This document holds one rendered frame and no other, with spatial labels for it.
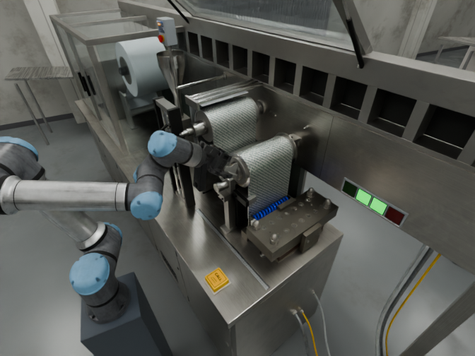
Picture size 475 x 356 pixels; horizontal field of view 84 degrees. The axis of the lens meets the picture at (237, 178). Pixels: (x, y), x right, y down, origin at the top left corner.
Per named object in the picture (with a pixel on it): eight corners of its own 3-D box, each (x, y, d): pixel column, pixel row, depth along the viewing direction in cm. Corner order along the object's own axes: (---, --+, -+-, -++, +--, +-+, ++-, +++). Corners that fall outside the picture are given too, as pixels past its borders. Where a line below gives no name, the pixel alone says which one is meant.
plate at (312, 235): (298, 250, 115) (302, 233, 108) (314, 239, 120) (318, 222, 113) (303, 253, 114) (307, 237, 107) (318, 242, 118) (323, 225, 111)
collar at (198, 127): (189, 134, 116) (187, 121, 112) (201, 130, 119) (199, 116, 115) (196, 140, 112) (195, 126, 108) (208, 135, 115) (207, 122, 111)
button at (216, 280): (204, 280, 106) (204, 276, 105) (219, 270, 109) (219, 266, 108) (214, 293, 102) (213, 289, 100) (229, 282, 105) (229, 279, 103)
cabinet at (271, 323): (107, 174, 309) (78, 104, 255) (159, 155, 338) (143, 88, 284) (237, 390, 150) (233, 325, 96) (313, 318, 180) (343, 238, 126)
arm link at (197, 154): (185, 168, 80) (173, 156, 85) (196, 171, 84) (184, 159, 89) (196, 147, 79) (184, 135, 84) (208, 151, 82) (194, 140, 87)
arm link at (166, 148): (142, 143, 77) (158, 122, 74) (172, 153, 86) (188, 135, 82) (148, 162, 73) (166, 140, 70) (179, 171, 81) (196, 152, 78)
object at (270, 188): (247, 217, 115) (247, 186, 104) (286, 196, 126) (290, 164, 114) (248, 218, 115) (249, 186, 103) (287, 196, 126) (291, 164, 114)
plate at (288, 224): (246, 236, 114) (246, 227, 110) (309, 197, 132) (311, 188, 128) (271, 262, 104) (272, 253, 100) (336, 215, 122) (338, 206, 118)
